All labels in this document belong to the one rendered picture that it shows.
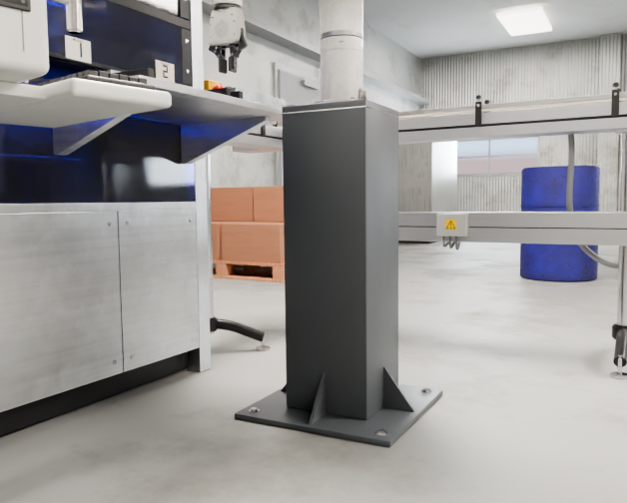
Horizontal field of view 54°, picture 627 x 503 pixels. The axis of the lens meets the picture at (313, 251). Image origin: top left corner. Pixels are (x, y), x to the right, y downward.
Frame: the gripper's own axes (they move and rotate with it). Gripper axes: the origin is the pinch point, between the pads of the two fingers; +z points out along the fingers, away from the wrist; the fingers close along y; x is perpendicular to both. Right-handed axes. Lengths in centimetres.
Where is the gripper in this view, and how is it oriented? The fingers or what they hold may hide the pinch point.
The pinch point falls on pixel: (228, 65)
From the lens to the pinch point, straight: 184.8
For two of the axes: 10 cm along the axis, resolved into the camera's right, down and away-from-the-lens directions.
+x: 4.9, -0.8, 8.7
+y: 8.7, 0.5, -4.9
